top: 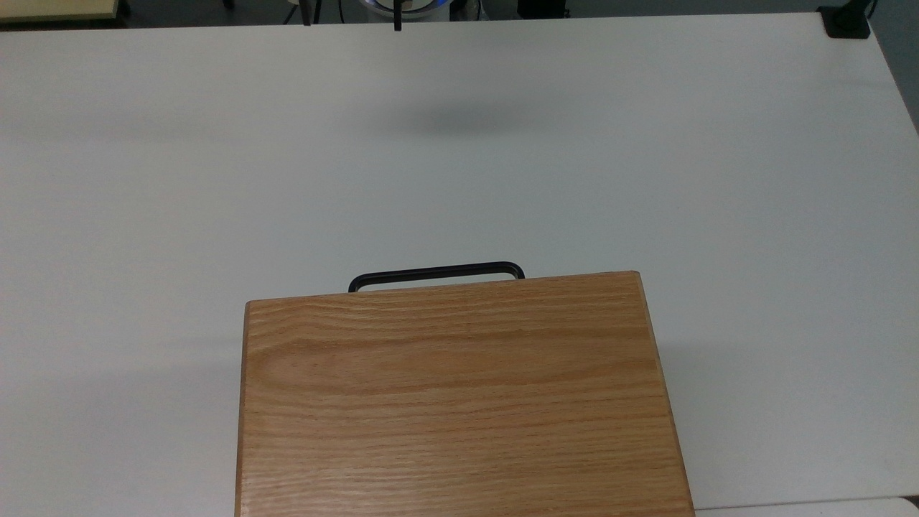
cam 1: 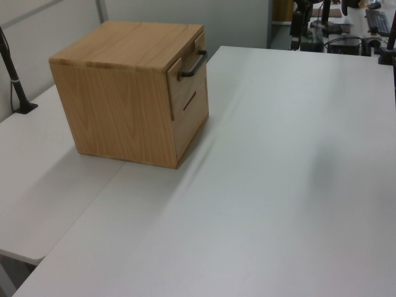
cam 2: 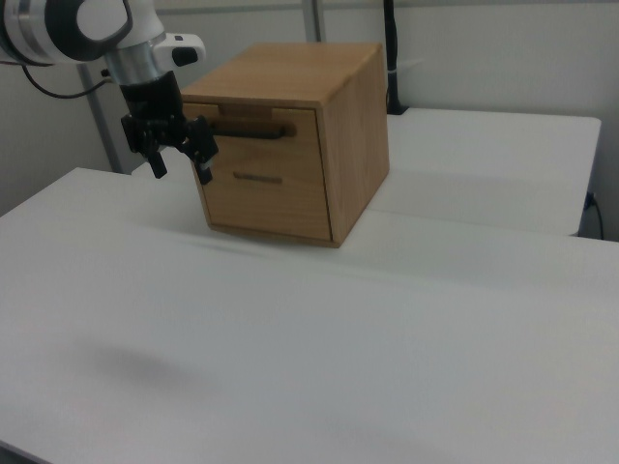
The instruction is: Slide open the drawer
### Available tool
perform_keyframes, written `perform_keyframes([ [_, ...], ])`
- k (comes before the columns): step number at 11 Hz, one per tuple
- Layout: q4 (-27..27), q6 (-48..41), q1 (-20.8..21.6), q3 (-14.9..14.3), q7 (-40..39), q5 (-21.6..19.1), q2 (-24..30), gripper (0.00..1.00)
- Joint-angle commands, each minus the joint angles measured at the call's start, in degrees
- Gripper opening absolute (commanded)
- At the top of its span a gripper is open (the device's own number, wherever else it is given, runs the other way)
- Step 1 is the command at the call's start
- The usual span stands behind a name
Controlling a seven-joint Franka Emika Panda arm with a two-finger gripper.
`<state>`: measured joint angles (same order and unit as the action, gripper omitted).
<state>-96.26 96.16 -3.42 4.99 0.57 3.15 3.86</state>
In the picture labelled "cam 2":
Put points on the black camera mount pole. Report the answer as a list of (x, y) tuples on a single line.
[(394, 87)]

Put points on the wooden drawer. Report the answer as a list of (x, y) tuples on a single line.
[(271, 203)]

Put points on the grey metal frame post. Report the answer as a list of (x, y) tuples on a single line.
[(101, 125)]

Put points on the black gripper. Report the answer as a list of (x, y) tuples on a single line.
[(152, 96)]

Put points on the grey partition frame strip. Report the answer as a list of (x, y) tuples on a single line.
[(312, 19)]

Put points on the wooden cabinet box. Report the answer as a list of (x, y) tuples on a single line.
[(358, 140)]

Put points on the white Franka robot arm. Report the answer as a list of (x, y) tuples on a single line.
[(63, 29)]

